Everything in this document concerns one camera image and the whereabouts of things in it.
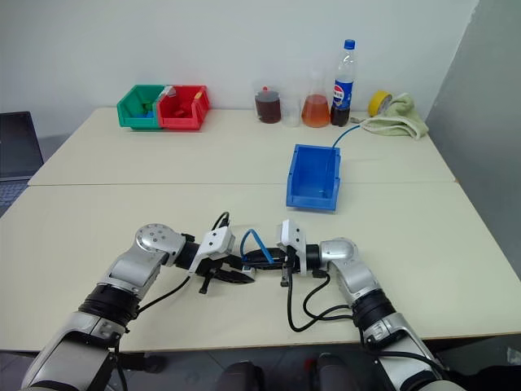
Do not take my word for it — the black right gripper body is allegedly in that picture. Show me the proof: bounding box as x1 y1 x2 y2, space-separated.
279 244 298 288

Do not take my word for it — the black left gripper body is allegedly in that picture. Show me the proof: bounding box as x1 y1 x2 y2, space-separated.
197 256 231 295

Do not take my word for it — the blue cable loop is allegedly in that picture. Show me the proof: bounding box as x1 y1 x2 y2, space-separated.
239 229 274 266

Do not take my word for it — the blue plastic bin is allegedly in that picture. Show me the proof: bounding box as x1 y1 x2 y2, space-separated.
285 143 342 214

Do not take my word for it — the small clear empty beaker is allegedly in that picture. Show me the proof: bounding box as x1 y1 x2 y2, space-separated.
281 94 303 128

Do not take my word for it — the beaker with dark liquid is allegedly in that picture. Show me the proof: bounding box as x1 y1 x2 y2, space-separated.
253 81 283 125

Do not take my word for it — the red plastic bin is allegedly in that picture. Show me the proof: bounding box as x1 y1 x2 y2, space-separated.
155 84 211 132

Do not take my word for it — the flask with orange liquid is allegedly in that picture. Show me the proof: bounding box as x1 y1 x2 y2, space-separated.
300 70 332 129

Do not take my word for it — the green plastic bin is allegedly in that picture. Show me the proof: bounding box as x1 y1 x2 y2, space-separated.
116 84 168 131

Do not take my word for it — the Pepsi cola bottle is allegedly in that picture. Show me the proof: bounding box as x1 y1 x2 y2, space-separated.
329 38 358 127

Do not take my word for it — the yellow tape roll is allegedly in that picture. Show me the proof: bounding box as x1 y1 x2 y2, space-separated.
368 90 394 117

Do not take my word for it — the pale green towel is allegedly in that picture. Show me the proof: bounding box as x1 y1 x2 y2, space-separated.
359 92 430 141

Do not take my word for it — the grey partition panel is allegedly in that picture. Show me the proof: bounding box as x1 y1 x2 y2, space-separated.
425 0 521 284

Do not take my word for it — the dark laptop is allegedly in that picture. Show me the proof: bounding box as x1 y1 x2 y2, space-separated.
0 111 46 217

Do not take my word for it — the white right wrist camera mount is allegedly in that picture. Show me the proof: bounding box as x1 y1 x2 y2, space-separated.
274 219 308 275

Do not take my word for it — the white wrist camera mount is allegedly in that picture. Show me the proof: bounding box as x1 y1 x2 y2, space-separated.
274 219 308 275
188 227 237 275

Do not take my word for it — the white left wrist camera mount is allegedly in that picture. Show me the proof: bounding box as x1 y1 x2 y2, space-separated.
188 227 237 275

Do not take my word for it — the thin blue cable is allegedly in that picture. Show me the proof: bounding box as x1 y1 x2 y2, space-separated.
321 123 362 197

